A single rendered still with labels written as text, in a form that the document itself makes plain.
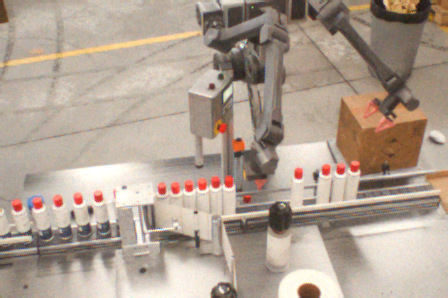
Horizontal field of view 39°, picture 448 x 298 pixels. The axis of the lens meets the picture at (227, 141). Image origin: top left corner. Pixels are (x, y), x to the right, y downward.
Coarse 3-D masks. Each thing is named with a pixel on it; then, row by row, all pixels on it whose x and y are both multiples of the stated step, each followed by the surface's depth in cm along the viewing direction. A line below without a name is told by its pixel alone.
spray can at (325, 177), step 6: (324, 168) 248; (330, 168) 249; (324, 174) 250; (330, 174) 251; (318, 180) 254; (324, 180) 250; (330, 180) 251; (318, 186) 255; (324, 186) 252; (330, 186) 254; (318, 192) 256; (324, 192) 254; (318, 198) 258; (324, 198) 256; (318, 204) 259
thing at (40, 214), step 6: (36, 198) 236; (36, 204) 235; (42, 204) 237; (36, 210) 237; (42, 210) 237; (36, 216) 238; (42, 216) 238; (48, 216) 242; (36, 222) 240; (42, 222) 240; (48, 222) 242; (42, 228) 242; (48, 228) 243; (42, 234) 244; (48, 234) 245; (42, 240) 246; (48, 240) 246
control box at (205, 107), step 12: (216, 72) 231; (204, 84) 225; (216, 84) 225; (192, 96) 222; (204, 96) 220; (216, 96) 221; (192, 108) 226; (204, 108) 223; (216, 108) 224; (192, 120) 229; (204, 120) 226; (216, 120) 227; (228, 120) 238; (192, 132) 233; (204, 132) 230; (216, 132) 230
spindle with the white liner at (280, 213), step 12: (276, 204) 219; (276, 216) 217; (288, 216) 217; (276, 228) 221; (288, 228) 221; (276, 240) 223; (288, 240) 225; (276, 252) 227; (288, 252) 230; (276, 264) 231; (288, 264) 236
